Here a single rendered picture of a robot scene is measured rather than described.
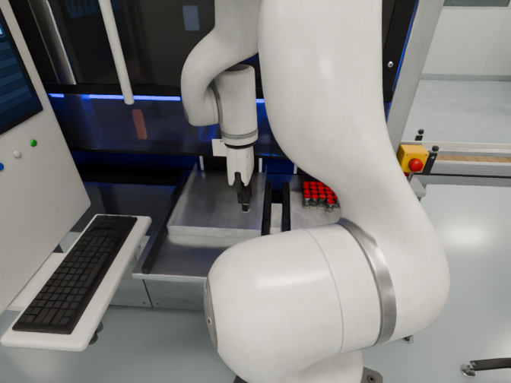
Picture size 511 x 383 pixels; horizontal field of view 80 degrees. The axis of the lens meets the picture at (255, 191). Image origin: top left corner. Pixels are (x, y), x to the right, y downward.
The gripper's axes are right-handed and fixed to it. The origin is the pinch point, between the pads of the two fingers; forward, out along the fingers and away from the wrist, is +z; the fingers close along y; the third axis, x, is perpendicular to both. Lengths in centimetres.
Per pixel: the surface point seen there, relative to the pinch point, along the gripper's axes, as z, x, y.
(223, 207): 11.6, -9.4, -8.2
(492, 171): 13, 80, -41
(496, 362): 95, 101, -18
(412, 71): -24, 41, -26
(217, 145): -3.3, -12.8, -20.6
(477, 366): 98, 94, -16
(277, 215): 9.7, 8.2, -3.8
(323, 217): 13.2, 21.4, -8.5
